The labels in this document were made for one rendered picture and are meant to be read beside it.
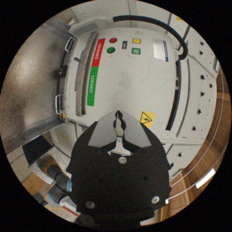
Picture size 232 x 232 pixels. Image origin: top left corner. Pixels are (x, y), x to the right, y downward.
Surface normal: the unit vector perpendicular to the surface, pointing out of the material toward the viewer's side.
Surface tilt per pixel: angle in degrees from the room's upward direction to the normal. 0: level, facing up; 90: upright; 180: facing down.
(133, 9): 90
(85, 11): 90
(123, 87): 90
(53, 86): 0
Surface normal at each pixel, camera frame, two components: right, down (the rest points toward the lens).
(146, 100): -0.24, 0.25
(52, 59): 0.96, 0.19
